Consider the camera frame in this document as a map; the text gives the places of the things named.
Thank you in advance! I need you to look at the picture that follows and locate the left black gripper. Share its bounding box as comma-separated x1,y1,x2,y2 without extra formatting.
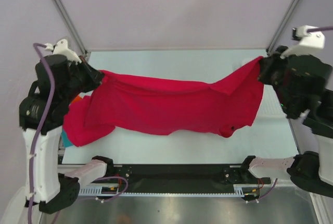
62,54,105,101

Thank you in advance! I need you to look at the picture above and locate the white perforated plastic basket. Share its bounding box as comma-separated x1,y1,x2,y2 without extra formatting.
255,83,285,119

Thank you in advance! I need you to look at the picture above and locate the red t shirt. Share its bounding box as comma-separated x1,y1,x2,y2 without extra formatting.
62,96,116,147
84,58,263,138

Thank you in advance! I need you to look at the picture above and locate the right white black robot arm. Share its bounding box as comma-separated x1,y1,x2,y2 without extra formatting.
240,45,332,197

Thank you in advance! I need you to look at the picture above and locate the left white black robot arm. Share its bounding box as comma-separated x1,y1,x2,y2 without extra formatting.
19,54,115,214

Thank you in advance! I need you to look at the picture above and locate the orange t shirt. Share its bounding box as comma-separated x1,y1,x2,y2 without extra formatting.
71,95,83,103

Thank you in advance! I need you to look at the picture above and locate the folded red t shirt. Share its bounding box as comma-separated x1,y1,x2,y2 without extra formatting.
62,96,116,147

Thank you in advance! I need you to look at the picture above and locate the teal t shirt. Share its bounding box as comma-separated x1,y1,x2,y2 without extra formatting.
61,130,73,148

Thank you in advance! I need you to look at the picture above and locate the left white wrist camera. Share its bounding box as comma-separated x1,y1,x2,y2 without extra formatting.
44,38,82,64

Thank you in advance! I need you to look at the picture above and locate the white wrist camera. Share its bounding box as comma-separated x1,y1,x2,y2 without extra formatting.
44,38,82,64
280,25,325,59

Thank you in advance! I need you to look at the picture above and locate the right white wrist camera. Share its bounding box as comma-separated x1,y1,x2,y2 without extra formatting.
280,25,325,59

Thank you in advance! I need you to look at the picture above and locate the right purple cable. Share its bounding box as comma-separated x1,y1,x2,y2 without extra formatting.
246,26,333,204

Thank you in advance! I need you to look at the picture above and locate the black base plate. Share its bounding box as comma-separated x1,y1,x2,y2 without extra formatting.
113,164,271,194

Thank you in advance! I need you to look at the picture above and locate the left slotted cable duct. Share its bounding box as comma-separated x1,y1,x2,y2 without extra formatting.
79,184,119,196

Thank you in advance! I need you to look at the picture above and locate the slotted cable duct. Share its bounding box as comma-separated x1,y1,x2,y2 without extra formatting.
234,184,260,197
79,184,119,196

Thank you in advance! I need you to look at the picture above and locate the right slotted cable duct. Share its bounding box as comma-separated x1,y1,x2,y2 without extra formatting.
234,184,260,197

